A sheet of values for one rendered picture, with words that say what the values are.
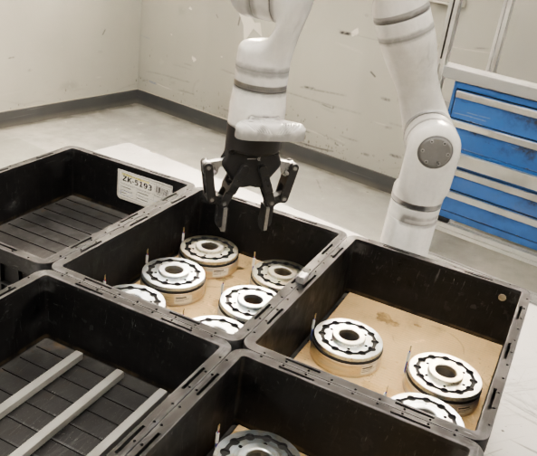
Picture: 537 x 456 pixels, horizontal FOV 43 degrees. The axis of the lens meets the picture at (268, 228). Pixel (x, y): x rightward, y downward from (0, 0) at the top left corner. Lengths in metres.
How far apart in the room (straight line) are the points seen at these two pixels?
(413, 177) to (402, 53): 0.21
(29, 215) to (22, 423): 0.57
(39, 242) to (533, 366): 0.93
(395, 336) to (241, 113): 0.44
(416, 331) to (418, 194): 0.25
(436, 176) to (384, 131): 2.78
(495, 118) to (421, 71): 1.66
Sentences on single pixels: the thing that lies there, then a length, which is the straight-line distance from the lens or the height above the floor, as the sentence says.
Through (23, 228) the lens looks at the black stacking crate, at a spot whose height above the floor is 0.83.
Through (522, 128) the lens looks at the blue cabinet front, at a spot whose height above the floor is 0.77.
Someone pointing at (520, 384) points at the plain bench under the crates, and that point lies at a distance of 1.33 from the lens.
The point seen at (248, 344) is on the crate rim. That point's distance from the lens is 0.84.
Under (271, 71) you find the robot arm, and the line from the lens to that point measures 0.88.
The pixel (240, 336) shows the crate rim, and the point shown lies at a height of 0.93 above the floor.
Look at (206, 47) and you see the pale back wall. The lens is 4.65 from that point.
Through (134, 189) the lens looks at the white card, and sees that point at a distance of 1.34.
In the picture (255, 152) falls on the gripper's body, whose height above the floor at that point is 1.12.
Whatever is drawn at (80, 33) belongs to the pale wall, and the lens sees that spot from 4.70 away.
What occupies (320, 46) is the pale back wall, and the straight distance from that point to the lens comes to 4.13.
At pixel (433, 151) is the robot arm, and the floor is 1.07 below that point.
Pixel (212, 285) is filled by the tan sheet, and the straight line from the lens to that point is 1.15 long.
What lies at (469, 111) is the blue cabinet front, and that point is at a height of 0.78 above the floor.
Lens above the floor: 1.41
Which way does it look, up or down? 25 degrees down
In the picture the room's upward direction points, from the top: 8 degrees clockwise
